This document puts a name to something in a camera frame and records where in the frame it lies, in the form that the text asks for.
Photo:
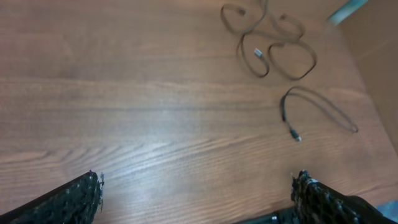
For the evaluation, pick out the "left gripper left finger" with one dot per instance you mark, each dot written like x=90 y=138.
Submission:
x=75 y=202

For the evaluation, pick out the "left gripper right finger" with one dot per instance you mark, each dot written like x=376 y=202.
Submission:
x=315 y=202

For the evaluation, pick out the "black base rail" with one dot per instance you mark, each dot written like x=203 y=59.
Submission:
x=283 y=216

